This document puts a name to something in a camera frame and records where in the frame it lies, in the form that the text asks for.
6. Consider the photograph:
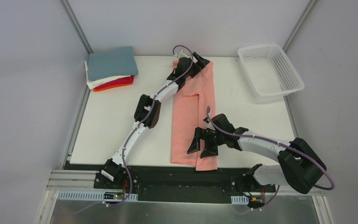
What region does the salmon pink t-shirt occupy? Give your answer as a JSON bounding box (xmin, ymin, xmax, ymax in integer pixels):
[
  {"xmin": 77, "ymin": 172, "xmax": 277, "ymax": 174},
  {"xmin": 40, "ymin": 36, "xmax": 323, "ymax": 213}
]
[{"xmin": 170, "ymin": 62, "xmax": 217, "ymax": 171}]

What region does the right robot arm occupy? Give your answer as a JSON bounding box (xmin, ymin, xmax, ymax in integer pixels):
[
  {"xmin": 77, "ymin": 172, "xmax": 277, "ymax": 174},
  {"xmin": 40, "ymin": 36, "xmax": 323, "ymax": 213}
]
[{"xmin": 187, "ymin": 114, "xmax": 328, "ymax": 194}]

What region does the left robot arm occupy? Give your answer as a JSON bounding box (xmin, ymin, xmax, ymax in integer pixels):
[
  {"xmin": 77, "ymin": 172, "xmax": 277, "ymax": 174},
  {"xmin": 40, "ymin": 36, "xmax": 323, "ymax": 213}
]
[{"xmin": 100, "ymin": 52, "xmax": 211, "ymax": 189}]

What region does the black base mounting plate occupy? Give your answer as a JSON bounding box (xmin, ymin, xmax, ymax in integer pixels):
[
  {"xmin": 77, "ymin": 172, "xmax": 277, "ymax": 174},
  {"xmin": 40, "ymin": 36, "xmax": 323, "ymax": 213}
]
[{"xmin": 64, "ymin": 162, "xmax": 261, "ymax": 204}]

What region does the folded magenta t-shirt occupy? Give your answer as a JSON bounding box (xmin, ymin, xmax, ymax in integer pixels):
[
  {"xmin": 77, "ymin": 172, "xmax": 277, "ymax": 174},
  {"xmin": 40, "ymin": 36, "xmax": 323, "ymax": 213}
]
[{"xmin": 97, "ymin": 76, "xmax": 134, "ymax": 88}]

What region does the folded blue-grey t-shirt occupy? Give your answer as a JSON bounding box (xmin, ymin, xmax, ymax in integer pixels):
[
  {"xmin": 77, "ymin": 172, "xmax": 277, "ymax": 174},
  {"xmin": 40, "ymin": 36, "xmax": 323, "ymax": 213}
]
[{"xmin": 86, "ymin": 46, "xmax": 138, "ymax": 81}]

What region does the white plastic basket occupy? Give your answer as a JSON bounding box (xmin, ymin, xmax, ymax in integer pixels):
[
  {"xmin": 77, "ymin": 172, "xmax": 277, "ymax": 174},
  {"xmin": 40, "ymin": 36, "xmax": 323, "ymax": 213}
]
[{"xmin": 237, "ymin": 44, "xmax": 305, "ymax": 100}]

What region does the folded orange t-shirt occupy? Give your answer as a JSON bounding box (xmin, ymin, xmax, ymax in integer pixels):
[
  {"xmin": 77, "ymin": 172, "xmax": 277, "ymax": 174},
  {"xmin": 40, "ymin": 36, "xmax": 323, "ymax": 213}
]
[{"xmin": 93, "ymin": 83, "xmax": 133, "ymax": 92}]

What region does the folded white t-shirt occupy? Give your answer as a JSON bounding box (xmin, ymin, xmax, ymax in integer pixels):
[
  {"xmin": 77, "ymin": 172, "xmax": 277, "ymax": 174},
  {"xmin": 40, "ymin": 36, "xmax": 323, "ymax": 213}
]
[{"xmin": 84, "ymin": 61, "xmax": 131, "ymax": 90}]

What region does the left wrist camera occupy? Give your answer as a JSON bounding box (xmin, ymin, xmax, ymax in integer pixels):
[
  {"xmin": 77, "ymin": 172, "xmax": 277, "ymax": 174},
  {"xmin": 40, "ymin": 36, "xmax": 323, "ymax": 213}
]
[{"xmin": 173, "ymin": 50, "xmax": 189, "ymax": 60}]

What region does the right white slotted duct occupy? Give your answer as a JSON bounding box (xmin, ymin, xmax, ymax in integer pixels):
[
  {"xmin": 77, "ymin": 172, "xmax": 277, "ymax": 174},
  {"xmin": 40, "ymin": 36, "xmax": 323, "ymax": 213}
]
[{"xmin": 231, "ymin": 196, "xmax": 249, "ymax": 205}]

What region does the white slotted duct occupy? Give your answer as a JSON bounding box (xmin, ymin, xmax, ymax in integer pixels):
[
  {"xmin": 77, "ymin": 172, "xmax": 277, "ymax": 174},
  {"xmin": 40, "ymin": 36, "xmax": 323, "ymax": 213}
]
[
  {"xmin": 57, "ymin": 190, "xmax": 127, "ymax": 203},
  {"xmin": 231, "ymin": 196, "xmax": 249, "ymax": 205}
]

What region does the aluminium corner post right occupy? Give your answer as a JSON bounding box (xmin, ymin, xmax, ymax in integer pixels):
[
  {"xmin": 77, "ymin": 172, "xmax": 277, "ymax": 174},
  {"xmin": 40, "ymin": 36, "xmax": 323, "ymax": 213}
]
[{"xmin": 282, "ymin": 0, "xmax": 319, "ymax": 53}]

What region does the aluminium corner post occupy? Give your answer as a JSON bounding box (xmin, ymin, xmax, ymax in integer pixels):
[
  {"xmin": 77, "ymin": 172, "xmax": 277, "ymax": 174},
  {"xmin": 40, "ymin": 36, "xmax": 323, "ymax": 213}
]
[
  {"xmin": 60, "ymin": 0, "xmax": 94, "ymax": 54},
  {"xmin": 282, "ymin": 0, "xmax": 319, "ymax": 53}
]

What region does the aluminium corner post left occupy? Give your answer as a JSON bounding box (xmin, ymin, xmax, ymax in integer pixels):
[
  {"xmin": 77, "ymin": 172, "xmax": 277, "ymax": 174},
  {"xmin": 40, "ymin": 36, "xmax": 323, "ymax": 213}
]
[{"xmin": 60, "ymin": 0, "xmax": 94, "ymax": 54}]

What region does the left white slotted duct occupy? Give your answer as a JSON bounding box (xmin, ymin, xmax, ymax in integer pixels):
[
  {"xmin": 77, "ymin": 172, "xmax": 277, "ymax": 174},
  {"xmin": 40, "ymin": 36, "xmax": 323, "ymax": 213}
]
[{"xmin": 57, "ymin": 190, "xmax": 127, "ymax": 203}]

